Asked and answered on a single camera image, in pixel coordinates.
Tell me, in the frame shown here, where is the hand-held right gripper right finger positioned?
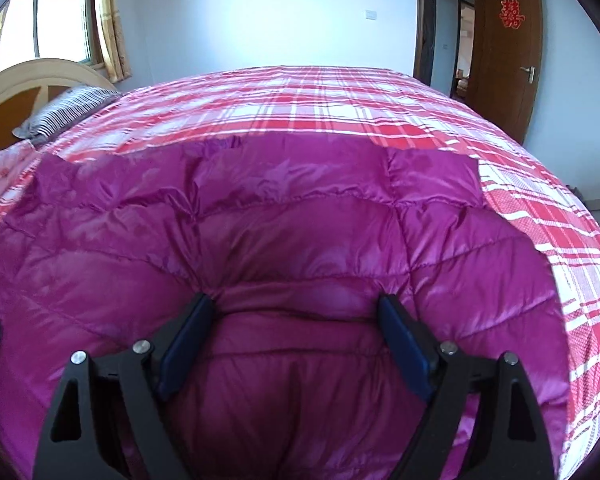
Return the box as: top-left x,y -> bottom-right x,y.
377,294 -> 553,480

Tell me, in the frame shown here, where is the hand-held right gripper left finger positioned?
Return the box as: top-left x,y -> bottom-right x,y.
32,292 -> 216,480

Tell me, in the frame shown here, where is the magenta quilted down jacket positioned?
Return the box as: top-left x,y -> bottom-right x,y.
0,132 -> 576,480

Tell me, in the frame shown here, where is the pink checked pillow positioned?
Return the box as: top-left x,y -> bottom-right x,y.
0,140 -> 38,216

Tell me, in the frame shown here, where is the wooden arched headboard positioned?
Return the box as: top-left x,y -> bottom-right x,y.
0,58 -> 113,153

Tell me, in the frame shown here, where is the grey striped pillow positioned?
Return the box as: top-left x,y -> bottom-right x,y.
12,86 -> 123,143

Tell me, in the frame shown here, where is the red plaid bed sheet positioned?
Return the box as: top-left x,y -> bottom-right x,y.
0,65 -> 600,480

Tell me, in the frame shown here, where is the brown wooden door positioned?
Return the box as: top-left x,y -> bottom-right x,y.
472,0 -> 545,146

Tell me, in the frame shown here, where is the window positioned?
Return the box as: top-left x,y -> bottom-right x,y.
0,0 -> 103,78

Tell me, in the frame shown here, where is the red paper door decoration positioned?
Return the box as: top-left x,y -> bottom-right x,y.
498,0 -> 526,30

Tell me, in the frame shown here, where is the brown door frame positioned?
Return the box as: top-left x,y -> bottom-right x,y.
415,0 -> 486,103

